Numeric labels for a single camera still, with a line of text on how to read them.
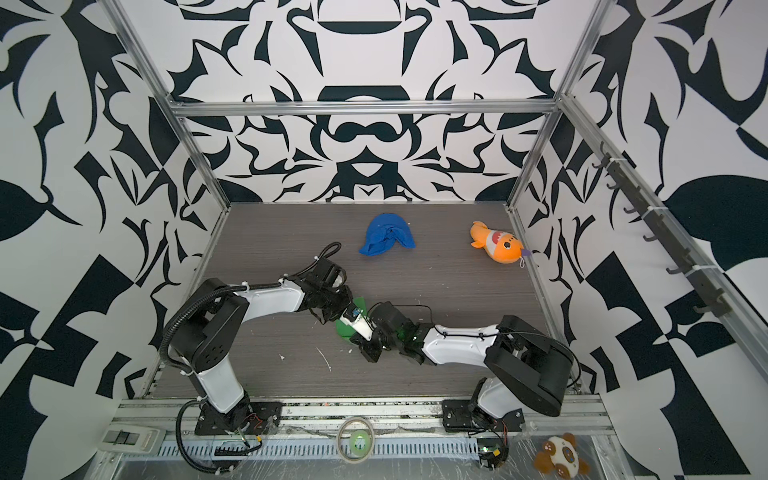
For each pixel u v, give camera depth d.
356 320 0.72
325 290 0.80
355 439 0.71
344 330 0.90
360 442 0.72
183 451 0.68
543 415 0.45
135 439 0.70
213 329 0.48
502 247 0.97
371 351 0.74
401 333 0.66
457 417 0.74
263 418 0.74
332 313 0.81
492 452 0.71
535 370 0.44
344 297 0.83
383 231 1.04
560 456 0.68
